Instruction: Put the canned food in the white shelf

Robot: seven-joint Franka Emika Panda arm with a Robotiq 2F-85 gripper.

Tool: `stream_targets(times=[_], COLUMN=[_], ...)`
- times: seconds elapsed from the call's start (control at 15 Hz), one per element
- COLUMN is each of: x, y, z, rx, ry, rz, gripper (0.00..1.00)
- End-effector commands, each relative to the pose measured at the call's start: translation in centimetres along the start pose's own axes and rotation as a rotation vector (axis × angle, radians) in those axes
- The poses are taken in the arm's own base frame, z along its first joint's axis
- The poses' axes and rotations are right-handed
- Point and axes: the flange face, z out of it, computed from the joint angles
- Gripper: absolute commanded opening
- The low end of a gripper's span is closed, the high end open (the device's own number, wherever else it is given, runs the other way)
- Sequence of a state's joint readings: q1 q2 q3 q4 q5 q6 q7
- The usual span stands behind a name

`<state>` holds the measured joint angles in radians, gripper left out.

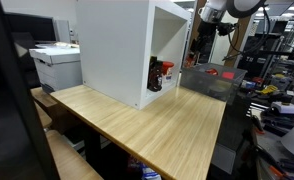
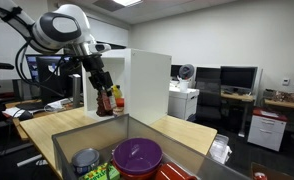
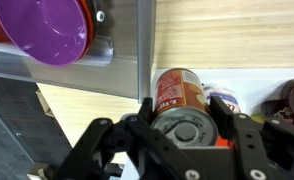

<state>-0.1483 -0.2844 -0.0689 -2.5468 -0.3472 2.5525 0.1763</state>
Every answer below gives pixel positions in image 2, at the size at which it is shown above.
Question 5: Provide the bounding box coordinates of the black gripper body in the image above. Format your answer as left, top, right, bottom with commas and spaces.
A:
81, 54, 115, 92

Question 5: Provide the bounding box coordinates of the white cube shelf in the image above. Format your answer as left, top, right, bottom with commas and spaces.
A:
82, 48, 173, 126

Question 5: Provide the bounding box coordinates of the small yellow squeeze bottle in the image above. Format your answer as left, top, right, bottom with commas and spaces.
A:
111, 84, 124, 100

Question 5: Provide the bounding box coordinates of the brown bear-shaped bottle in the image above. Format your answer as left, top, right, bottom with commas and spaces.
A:
96, 90, 114, 118

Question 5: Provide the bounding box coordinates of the whipped frosting tub red lid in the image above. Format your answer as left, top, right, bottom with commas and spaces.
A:
113, 97, 126, 116

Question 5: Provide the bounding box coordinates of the grey translucent bin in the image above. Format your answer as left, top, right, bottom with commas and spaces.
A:
51, 113, 251, 180

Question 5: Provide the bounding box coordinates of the black monitor back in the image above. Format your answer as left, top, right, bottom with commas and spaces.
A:
36, 56, 75, 105

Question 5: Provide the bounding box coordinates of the flat silver tin can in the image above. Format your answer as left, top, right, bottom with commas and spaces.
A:
71, 148, 101, 176

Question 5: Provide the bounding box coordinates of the purple plastic bowl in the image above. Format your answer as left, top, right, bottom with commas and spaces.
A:
112, 137, 164, 176

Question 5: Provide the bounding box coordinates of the lit computer monitor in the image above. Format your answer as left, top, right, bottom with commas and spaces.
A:
25, 54, 83, 84

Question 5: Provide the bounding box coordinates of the black keyboard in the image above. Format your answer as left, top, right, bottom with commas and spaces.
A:
15, 101, 47, 112

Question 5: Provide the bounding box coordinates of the white cardboard file box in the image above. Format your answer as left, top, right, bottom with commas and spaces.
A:
168, 87, 200, 121

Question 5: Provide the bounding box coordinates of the green vegetables box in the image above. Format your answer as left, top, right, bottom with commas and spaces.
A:
78, 162, 121, 180

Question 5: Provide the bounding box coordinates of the white cup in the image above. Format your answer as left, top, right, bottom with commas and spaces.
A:
179, 79, 190, 93

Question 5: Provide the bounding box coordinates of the black computer mouse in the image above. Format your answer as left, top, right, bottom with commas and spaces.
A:
18, 110, 34, 122

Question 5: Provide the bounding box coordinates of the grey round desk fan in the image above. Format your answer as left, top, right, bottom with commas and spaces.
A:
178, 63, 195, 81

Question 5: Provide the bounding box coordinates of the red plastic bowl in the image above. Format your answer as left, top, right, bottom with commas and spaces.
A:
111, 158, 163, 180

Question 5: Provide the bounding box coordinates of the white paper stack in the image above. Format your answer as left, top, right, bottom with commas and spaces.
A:
1, 106, 21, 119

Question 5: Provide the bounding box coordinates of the white power strip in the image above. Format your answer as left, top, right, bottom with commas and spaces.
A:
16, 153, 44, 168

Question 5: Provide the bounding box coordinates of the black office chair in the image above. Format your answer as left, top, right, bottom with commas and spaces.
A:
194, 77, 223, 123

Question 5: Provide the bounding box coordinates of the red mug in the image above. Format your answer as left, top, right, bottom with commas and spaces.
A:
153, 162, 198, 180

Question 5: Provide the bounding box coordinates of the clear plastic container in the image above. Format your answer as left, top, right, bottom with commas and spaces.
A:
209, 133, 233, 165

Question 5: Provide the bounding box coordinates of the wooden office desk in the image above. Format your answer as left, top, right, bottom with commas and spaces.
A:
220, 92, 257, 138

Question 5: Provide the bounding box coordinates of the wide black desk monitor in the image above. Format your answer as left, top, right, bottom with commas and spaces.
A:
220, 65, 259, 92

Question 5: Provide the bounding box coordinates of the white drawer cabinet red top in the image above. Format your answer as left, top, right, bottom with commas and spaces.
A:
247, 108, 288, 153

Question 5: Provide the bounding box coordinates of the brown cardboard box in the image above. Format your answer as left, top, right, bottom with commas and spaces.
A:
250, 162, 294, 180

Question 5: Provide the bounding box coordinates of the silver metal post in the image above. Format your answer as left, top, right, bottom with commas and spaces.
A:
71, 73, 83, 109

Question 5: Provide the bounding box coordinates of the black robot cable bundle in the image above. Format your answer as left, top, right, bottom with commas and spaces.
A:
14, 39, 85, 98

